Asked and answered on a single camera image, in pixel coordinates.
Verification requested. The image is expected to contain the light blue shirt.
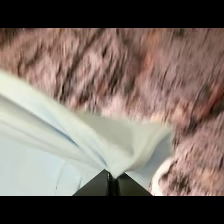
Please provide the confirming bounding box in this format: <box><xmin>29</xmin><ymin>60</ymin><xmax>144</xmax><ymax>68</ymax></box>
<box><xmin>0</xmin><ymin>69</ymin><xmax>176</xmax><ymax>197</ymax></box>

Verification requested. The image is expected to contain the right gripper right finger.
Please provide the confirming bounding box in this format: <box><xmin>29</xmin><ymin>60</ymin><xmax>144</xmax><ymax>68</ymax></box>
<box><xmin>111</xmin><ymin>172</ymin><xmax>154</xmax><ymax>197</ymax></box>

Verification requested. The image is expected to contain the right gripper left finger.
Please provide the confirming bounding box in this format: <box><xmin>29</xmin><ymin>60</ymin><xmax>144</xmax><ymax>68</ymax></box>
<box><xmin>72</xmin><ymin>169</ymin><xmax>113</xmax><ymax>197</ymax></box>

